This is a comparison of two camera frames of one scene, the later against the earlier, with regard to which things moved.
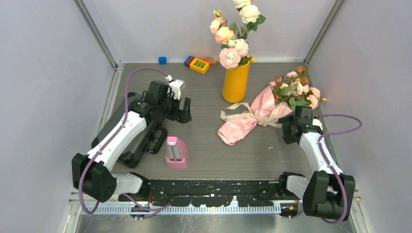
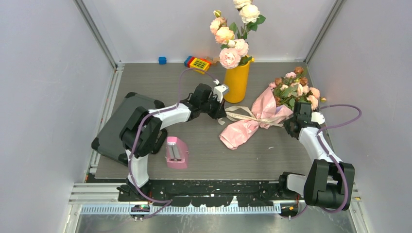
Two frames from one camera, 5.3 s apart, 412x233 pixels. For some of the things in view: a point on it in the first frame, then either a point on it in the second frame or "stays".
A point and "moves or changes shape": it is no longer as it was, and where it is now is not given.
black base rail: x=207 y=192 stays
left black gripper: x=175 y=115 → x=219 y=111
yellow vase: x=235 y=83 stays
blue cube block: x=162 y=60 stays
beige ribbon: x=268 y=117 moves or changes shape
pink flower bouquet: x=274 y=103 moves or changes shape
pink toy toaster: x=177 y=153 stays
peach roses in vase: x=233 y=52 stays
